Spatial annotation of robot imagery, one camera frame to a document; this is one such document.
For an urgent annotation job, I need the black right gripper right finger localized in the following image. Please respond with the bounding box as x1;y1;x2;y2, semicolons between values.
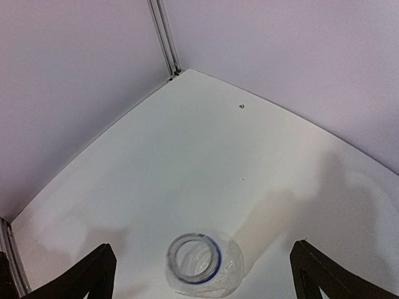
289;240;398;298

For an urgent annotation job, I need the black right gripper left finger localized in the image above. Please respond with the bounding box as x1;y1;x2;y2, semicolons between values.
24;244;117;298

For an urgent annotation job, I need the Pepsi bottle blue label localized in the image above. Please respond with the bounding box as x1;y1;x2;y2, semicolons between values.
165;230;244;298

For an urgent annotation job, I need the aluminium table front rail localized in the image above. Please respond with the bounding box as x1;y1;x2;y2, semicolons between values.
1;218;31;298

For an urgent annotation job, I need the left aluminium corner post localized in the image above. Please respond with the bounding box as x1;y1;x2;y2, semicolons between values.
147;0;182;81

